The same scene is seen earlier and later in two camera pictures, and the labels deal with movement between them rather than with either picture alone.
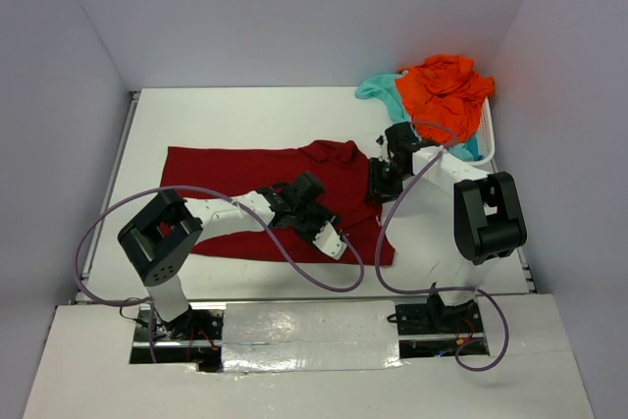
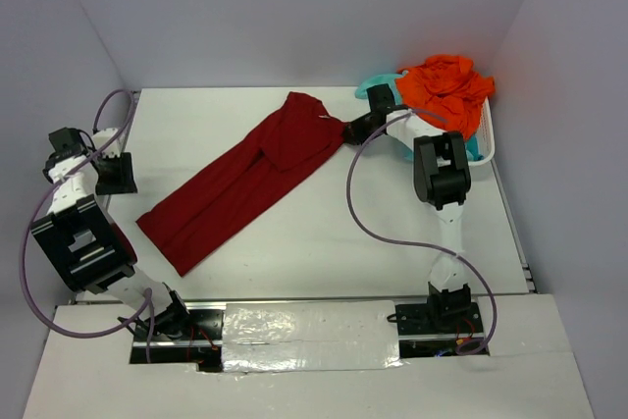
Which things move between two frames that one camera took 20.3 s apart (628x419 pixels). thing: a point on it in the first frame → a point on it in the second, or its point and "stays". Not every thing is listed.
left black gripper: (324, 215) → (125, 183)
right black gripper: (377, 183) → (355, 130)
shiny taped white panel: (314, 336) stays
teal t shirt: (384, 89) stays
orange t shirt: (444, 96) stays
